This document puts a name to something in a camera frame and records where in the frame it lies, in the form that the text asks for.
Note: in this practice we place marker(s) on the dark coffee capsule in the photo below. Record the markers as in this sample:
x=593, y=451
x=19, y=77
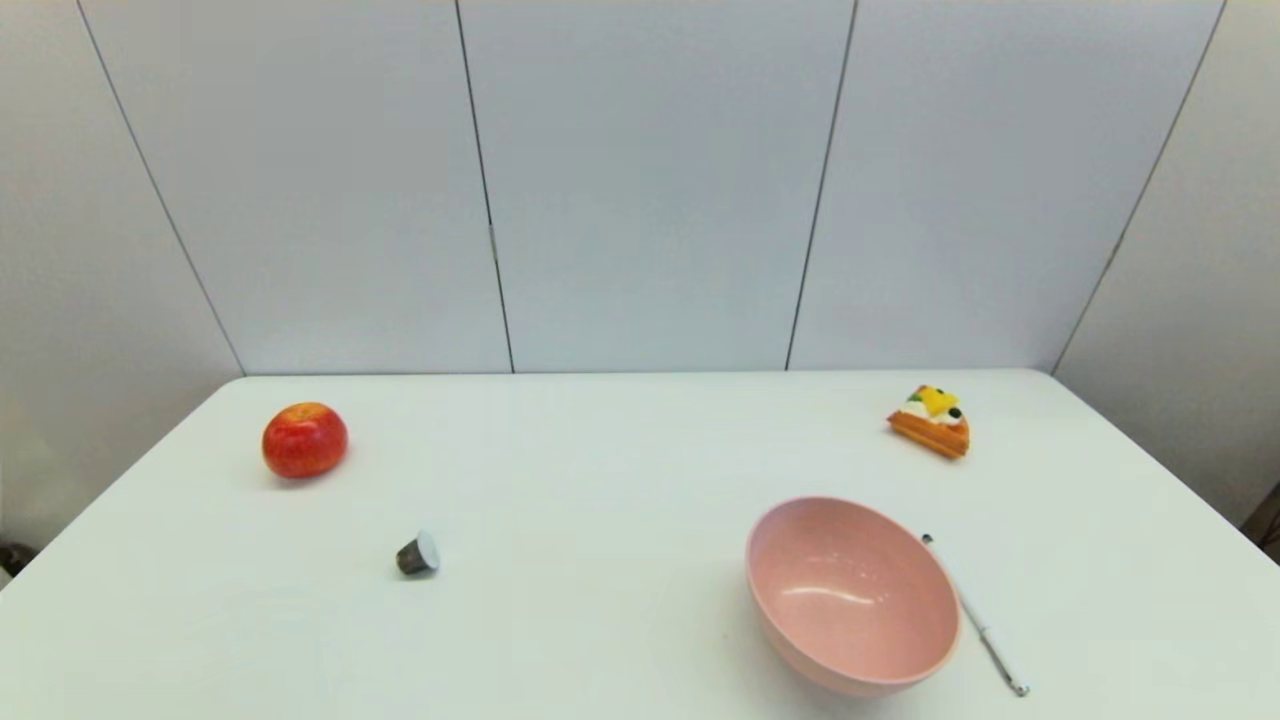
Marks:
x=413, y=557

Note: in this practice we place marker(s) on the white pen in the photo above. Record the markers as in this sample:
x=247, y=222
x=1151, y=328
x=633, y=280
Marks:
x=977, y=622

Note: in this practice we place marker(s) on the pink bowl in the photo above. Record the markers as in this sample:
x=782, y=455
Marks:
x=850, y=600

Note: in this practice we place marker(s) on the waffle cake slice with fruit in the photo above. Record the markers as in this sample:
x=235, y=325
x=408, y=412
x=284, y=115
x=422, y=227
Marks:
x=935, y=427

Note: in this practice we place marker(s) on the dark object beside table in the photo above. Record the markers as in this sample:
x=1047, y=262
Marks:
x=12, y=557

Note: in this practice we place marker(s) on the brown object beside table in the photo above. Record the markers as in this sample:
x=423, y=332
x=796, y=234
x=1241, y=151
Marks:
x=1268, y=522

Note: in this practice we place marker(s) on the red apple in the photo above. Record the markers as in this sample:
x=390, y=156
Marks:
x=305, y=440

